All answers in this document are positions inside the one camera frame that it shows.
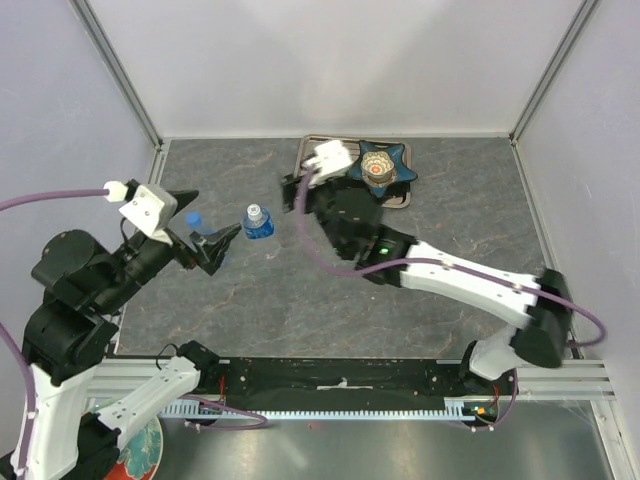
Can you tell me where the blue bottle cap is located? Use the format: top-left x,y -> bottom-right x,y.
185,212 -> 202,228

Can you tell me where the blue tinted plastic bottle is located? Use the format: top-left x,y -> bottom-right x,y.
185,211 -> 217,237

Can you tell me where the white bottle cap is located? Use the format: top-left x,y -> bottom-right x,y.
247,204 -> 262,221

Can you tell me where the labelled clear water bottle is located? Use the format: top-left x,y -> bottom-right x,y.
242,204 -> 275,240

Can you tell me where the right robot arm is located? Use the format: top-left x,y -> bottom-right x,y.
280,175 -> 572,394

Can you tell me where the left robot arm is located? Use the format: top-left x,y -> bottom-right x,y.
1,180 -> 241,479

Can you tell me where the patterned small bowl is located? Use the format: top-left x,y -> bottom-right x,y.
360,151 -> 395,184

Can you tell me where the metal tray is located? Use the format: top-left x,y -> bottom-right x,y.
293,135 -> 413,209

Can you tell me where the blue star-shaped plate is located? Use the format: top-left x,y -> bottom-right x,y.
347,140 -> 418,199

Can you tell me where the red floral plate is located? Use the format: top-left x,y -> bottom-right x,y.
106,417 -> 164,480

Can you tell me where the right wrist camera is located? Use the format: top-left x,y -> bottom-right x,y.
301,140 -> 353,188

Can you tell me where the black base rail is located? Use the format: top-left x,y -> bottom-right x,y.
224,357 -> 469,412

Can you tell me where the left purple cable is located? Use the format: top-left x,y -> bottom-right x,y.
0,188 -> 269,476

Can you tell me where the purple cable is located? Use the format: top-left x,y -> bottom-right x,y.
0,188 -> 269,476
297,169 -> 607,434

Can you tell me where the white cable duct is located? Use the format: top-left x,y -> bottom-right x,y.
159,394 -> 519,422

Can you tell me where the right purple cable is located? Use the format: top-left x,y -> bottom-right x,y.
297,169 -> 607,434

